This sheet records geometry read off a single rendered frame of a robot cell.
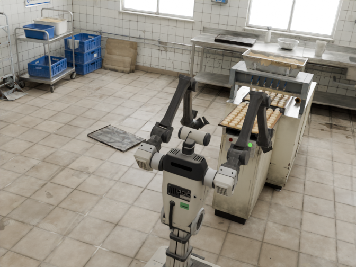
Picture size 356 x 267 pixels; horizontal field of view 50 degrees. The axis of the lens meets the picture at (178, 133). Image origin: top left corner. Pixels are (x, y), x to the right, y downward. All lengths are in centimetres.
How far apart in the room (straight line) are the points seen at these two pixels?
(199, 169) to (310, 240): 188
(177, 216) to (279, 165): 198
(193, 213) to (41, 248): 154
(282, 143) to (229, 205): 83
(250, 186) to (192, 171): 141
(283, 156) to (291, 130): 28
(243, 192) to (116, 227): 111
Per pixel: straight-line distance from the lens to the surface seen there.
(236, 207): 342
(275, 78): 360
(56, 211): 359
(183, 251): 229
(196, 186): 195
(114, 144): 457
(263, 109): 224
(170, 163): 195
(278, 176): 396
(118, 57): 732
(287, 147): 380
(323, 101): 622
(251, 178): 323
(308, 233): 364
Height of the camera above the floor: 216
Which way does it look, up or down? 26 degrees down
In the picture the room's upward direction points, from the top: 5 degrees clockwise
